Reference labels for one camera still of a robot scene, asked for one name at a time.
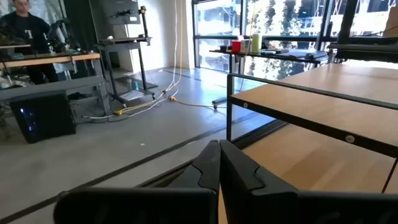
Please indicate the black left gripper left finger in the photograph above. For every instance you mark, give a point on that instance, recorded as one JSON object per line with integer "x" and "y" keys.
{"x": 205, "y": 174}

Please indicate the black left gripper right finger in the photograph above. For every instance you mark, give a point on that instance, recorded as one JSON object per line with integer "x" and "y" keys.
{"x": 239, "y": 180}

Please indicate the black side table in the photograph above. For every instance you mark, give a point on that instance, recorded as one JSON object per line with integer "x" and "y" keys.
{"x": 280, "y": 56}

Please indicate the red cup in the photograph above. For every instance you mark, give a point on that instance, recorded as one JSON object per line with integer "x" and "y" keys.
{"x": 236, "y": 46}

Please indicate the yellow-green cylinder roll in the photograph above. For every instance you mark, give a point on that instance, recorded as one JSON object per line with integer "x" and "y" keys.
{"x": 256, "y": 43}

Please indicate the black computer tower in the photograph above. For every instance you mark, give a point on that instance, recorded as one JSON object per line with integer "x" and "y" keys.
{"x": 43, "y": 116}

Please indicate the black computer desk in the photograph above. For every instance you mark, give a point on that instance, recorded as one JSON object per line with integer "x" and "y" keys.
{"x": 363, "y": 51}

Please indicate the black equipment stand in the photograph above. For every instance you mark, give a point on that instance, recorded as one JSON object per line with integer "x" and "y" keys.
{"x": 118, "y": 12}

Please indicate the wooden desk grey legs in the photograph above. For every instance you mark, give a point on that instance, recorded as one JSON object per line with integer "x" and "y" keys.
{"x": 46, "y": 59}

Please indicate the person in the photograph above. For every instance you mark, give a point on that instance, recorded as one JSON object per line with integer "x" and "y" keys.
{"x": 28, "y": 31}

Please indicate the wooden shelf black metal frame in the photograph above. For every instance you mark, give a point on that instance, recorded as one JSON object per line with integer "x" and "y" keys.
{"x": 326, "y": 105}

